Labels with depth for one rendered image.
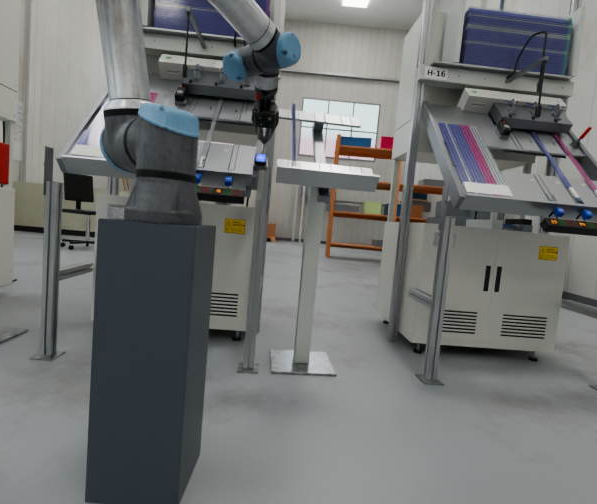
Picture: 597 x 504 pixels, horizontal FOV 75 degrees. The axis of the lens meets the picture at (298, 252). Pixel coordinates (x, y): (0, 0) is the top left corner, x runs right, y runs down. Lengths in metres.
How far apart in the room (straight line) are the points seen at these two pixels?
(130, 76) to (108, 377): 0.61
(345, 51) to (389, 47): 1.22
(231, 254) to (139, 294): 1.01
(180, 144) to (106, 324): 0.37
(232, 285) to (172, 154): 1.06
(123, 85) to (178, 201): 0.29
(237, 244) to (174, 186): 0.98
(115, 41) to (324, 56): 11.22
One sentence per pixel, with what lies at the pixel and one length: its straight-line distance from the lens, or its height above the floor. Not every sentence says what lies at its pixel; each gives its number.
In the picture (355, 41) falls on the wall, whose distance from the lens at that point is 12.32.
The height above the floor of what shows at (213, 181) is 0.69.
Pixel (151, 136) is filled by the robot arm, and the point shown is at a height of 0.71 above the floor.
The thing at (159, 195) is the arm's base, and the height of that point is 0.60.
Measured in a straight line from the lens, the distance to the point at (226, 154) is 1.55.
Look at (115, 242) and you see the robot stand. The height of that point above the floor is 0.51.
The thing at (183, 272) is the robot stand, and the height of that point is 0.46.
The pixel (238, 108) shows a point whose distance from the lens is 1.84.
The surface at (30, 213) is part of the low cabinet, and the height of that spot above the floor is 0.31.
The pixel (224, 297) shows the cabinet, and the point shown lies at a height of 0.21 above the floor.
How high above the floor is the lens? 0.58
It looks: 4 degrees down
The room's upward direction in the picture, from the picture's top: 5 degrees clockwise
